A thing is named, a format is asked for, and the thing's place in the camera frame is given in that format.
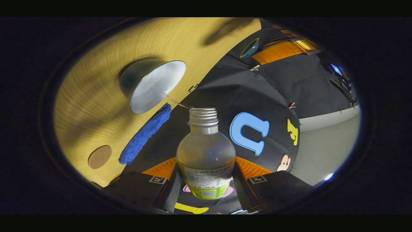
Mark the blue towel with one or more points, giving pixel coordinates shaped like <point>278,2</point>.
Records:
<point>145,133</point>

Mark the round brown coaster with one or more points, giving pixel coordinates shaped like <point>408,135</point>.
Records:
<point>100,157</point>

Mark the red clip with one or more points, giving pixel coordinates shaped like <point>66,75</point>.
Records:
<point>292,105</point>

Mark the silver green water bottle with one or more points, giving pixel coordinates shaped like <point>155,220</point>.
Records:
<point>206,151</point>

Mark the white teacup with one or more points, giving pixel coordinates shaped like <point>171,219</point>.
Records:
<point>154,87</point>

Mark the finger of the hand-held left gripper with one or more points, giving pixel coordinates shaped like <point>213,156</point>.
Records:
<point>285,31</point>
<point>280,51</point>

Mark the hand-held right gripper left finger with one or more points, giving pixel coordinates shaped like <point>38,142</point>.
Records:
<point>172,193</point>

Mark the silver metal clip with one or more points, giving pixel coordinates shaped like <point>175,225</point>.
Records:
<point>255,67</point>

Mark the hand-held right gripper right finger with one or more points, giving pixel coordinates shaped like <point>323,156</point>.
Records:
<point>241,193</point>

